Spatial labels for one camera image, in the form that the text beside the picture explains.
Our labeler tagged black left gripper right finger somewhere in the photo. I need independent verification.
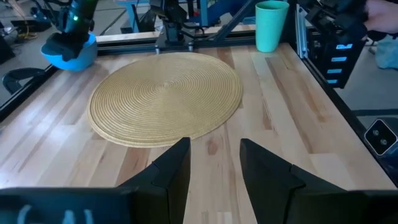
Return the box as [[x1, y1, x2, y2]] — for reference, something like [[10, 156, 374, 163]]
[[239, 138, 357, 224]]

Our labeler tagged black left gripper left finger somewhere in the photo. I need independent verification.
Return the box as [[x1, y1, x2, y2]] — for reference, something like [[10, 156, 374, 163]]
[[118, 137, 192, 224]]

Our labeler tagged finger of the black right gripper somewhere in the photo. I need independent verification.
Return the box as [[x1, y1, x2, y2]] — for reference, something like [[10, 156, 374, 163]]
[[41, 32, 91, 62]]

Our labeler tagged blue plastic bowl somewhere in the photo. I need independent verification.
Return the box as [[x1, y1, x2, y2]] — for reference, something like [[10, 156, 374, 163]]
[[40, 32, 98, 72]]

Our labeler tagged green plastic cup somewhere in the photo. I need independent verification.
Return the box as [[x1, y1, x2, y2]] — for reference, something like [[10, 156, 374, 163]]
[[255, 0, 290, 53]]

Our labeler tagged black floor box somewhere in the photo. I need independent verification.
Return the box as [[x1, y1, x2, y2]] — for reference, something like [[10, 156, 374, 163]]
[[11, 18, 52, 32]]

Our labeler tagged round woven straw placemat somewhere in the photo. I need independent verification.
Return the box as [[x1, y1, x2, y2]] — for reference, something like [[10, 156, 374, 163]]
[[86, 52, 243, 149]]

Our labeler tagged black tower with blue bars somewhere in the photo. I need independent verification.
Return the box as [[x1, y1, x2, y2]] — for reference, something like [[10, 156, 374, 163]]
[[306, 0, 368, 90]]

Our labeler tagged dark blue fabric object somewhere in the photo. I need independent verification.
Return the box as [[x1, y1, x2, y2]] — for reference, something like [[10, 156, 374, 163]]
[[206, 0, 249, 26]]

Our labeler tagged pale blue bag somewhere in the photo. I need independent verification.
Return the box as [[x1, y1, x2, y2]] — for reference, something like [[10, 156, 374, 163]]
[[374, 35, 398, 70]]

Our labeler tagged person's hand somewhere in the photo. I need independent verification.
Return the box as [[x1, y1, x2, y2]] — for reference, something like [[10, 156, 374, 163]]
[[363, 0, 398, 34]]

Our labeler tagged yellow floor cable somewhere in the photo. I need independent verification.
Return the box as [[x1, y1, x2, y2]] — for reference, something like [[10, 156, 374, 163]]
[[15, 24, 40, 43]]

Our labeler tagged black aluminium table frame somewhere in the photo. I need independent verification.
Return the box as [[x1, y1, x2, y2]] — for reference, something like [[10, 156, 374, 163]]
[[0, 0, 398, 187]]

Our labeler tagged black table handle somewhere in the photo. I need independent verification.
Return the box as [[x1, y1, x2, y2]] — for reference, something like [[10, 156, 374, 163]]
[[2, 67, 47, 95]]

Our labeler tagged table-level camera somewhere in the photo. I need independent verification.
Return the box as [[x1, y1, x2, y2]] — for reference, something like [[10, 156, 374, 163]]
[[363, 118, 398, 156]]

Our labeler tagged silver aluminium bracket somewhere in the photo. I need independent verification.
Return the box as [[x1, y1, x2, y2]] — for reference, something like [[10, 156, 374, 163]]
[[294, 3, 309, 60]]

